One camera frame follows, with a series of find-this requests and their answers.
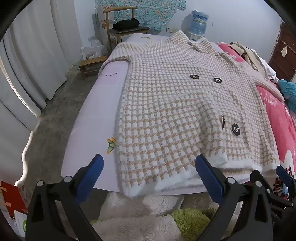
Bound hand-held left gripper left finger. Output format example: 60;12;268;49
25;153;104;241

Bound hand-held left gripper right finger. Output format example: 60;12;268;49
195;154;274;241

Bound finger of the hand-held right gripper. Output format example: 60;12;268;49
250;170;293;209
276;165;296;198

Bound beige white checked coat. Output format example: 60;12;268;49
98;30;285;198

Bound beige clothes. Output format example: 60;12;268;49
229;41;266;72

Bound green fluffy rug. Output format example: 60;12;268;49
171;207;218;241

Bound red floral blanket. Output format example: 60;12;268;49
216;42;296;202

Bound white fluffy rug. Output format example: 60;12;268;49
89;191;185;241

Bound red bag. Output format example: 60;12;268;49
0;180;28;214

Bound white paper bag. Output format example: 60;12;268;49
7;211;28;238

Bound white cloth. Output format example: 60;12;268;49
257;56;277;80

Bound brown wooden door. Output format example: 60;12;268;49
268;21;296;82

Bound small wooden stool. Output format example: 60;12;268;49
79;56;109;80

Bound white plastic bag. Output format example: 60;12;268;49
80;39;108;61

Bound white curtain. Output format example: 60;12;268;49
0;0;82;132

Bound white water dispenser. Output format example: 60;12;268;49
190;32;206;41

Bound wooden chair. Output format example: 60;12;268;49
103;6;151;52

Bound blue water bottle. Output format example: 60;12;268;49
189;10;210;36

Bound black bag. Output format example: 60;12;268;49
112;18;140;30

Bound teal floral hanging cloth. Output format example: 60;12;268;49
94;0;187;32

